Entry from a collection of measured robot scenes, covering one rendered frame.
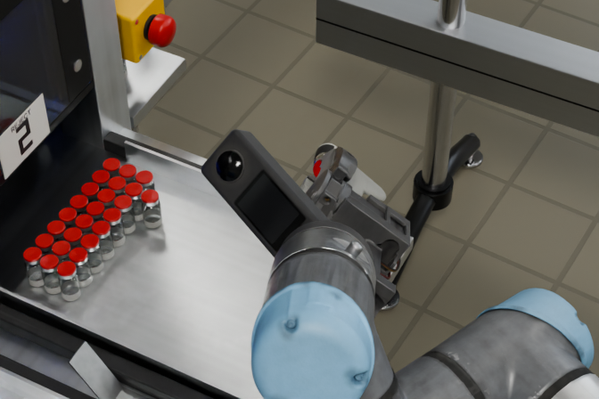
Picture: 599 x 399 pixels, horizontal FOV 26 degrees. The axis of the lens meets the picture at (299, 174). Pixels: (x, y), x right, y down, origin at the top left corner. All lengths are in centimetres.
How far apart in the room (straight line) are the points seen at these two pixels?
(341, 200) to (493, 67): 134
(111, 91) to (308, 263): 78
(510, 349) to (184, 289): 63
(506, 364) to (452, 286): 172
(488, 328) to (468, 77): 146
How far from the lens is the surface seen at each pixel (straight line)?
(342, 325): 79
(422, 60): 237
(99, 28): 153
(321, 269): 84
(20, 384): 139
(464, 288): 262
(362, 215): 98
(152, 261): 150
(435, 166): 256
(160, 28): 159
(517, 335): 91
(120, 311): 146
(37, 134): 148
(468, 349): 90
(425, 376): 88
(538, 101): 232
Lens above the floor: 202
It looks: 46 degrees down
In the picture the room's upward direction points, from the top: straight up
